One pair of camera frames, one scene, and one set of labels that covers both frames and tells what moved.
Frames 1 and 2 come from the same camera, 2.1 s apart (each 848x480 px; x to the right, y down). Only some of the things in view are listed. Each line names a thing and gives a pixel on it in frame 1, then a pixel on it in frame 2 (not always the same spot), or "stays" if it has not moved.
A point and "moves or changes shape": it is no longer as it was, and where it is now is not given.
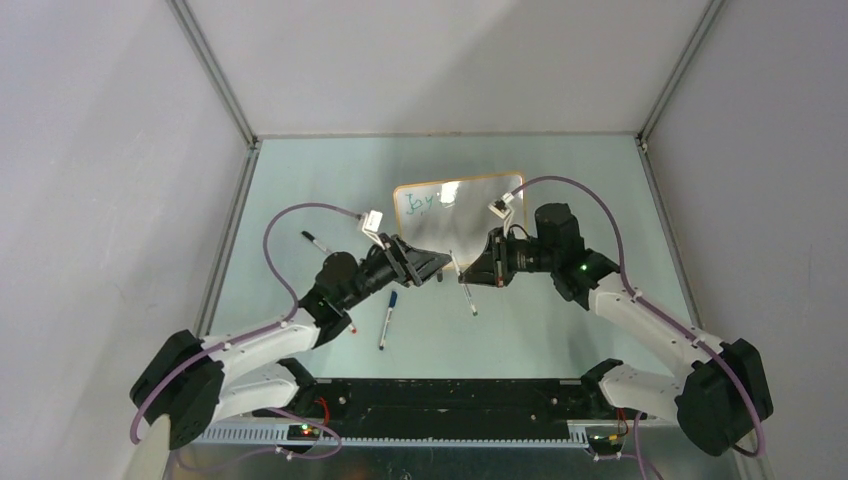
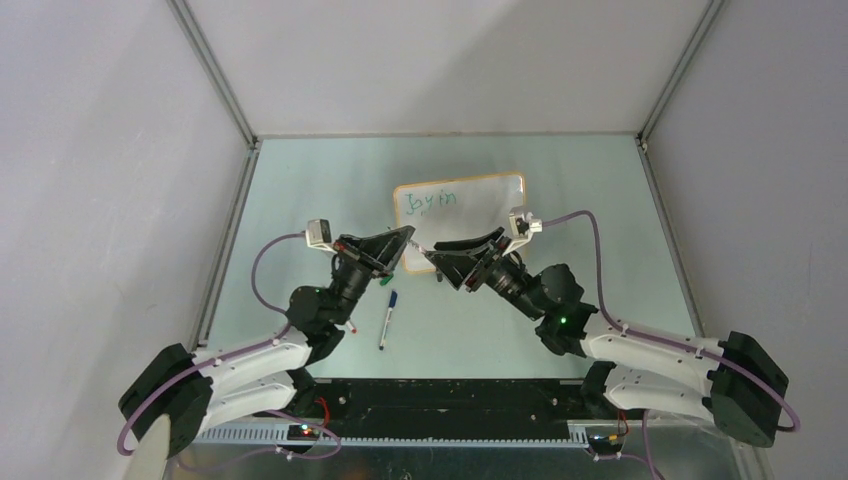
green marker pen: [465, 289] moves or changes shape
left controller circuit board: [303, 432] stays
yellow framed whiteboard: [453, 217] stays
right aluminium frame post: [705, 22] stays
